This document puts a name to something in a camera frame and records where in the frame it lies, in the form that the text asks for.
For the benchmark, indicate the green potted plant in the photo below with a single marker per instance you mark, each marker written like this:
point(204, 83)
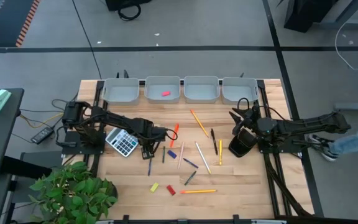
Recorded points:
point(73, 193)

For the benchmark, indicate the blue crayon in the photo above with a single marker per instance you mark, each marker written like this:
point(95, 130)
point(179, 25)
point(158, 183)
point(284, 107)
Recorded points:
point(149, 167)

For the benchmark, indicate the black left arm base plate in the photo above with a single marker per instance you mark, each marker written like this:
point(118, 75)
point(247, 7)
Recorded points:
point(73, 146)

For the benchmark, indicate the teal green crayon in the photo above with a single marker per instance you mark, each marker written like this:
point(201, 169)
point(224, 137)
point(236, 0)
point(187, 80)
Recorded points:
point(163, 154)

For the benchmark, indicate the grey plastic bin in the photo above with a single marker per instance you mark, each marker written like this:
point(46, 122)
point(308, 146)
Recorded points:
point(201, 91)
point(239, 92)
point(120, 93)
point(157, 90)

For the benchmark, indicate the orange red marker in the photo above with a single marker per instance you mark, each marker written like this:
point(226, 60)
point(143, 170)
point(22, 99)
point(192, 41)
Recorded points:
point(175, 133)

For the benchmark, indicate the grey desk foot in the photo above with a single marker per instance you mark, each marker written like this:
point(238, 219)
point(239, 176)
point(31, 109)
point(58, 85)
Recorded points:
point(353, 106)

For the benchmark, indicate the white crayon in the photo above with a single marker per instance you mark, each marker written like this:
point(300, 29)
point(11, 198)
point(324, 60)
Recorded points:
point(181, 155)

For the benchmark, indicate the black aluminium table frame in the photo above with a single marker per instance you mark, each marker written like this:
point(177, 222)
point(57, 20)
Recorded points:
point(98, 88)

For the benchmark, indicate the yellow highlighter pen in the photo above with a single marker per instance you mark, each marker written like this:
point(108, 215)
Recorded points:
point(220, 152)

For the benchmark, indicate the yellow eraser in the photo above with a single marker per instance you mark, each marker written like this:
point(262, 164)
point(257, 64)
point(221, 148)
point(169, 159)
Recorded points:
point(154, 187)

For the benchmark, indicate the grey desk calculator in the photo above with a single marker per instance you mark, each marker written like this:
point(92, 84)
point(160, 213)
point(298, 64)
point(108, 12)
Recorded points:
point(121, 143)

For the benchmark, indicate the black desk base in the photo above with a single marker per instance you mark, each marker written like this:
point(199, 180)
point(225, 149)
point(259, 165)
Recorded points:
point(306, 12)

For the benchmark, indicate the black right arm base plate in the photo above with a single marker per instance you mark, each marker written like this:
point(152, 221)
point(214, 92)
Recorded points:
point(291, 148)

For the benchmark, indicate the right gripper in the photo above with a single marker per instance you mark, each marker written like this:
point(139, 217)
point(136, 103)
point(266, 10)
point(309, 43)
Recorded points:
point(251, 118)

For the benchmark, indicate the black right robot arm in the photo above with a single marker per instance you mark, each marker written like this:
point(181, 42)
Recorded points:
point(306, 124)

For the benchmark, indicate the black pen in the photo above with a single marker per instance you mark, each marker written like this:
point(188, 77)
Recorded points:
point(213, 141)

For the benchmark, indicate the dark green crayon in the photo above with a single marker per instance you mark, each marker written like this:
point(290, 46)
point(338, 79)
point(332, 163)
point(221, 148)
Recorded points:
point(190, 178)

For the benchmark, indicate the pink eraser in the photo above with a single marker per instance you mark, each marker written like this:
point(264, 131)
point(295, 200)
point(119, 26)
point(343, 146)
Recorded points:
point(166, 93)

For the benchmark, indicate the black orange-striped mat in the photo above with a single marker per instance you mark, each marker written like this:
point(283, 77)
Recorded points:
point(5, 21)

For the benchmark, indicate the red eraser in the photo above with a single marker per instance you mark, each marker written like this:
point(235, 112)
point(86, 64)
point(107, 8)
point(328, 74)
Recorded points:
point(171, 190)

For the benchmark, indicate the black power adapter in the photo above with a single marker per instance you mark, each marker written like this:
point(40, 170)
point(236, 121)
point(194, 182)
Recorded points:
point(42, 135)

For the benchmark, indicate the person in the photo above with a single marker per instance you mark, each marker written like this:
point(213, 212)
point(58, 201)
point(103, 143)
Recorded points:
point(353, 140)

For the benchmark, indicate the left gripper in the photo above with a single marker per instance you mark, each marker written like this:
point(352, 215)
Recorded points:
point(151, 135)

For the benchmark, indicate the yellow pencil orange eraser cap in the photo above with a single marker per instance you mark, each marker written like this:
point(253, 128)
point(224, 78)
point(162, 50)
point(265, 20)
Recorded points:
point(198, 191)

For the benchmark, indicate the white pencil yellow eraser cap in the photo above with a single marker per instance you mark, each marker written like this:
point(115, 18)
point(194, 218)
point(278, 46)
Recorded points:
point(203, 157)

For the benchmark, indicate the dark blue marker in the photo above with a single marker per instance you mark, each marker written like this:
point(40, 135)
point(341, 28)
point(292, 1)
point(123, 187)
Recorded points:
point(190, 163)

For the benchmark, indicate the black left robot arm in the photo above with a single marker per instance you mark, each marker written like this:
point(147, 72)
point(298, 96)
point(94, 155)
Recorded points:
point(113, 118)

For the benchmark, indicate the black box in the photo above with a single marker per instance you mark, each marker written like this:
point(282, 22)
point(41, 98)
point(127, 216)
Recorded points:
point(126, 3)

